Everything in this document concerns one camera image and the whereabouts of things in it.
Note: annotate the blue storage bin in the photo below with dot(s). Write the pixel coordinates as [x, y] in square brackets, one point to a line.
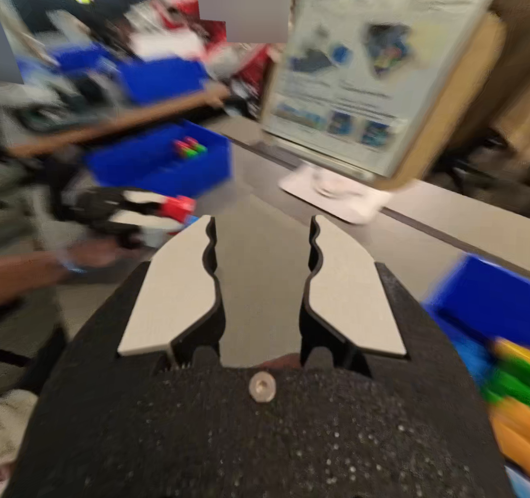
[476, 299]
[145, 167]
[165, 76]

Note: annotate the red mega block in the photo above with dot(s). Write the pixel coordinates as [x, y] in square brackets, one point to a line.
[178, 207]

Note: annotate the instruction board on white stand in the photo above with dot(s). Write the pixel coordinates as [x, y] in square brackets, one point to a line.
[352, 71]

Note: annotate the cluster of mega block bridges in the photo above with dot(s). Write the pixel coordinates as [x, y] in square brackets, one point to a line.
[190, 147]

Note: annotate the wooden table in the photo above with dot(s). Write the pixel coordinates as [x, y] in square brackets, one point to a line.
[124, 119]

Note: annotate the blue mega block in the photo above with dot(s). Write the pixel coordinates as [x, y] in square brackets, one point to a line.
[191, 220]

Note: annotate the pile of mega blocks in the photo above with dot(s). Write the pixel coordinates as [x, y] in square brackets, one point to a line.
[511, 382]

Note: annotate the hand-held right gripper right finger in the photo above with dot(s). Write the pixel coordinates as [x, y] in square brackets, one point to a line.
[352, 299]

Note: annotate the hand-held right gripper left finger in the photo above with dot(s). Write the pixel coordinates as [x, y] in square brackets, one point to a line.
[174, 299]

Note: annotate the blue wristband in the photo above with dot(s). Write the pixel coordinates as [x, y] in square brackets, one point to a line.
[74, 267]

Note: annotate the person's left hand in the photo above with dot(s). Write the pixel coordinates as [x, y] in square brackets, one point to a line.
[99, 251]

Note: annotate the person's left forearm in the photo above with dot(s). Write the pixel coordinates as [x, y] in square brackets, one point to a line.
[29, 274]

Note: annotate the tan curtain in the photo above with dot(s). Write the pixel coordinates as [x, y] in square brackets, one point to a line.
[515, 51]

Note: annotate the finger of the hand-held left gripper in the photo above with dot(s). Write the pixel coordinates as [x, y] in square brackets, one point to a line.
[145, 221]
[143, 196]

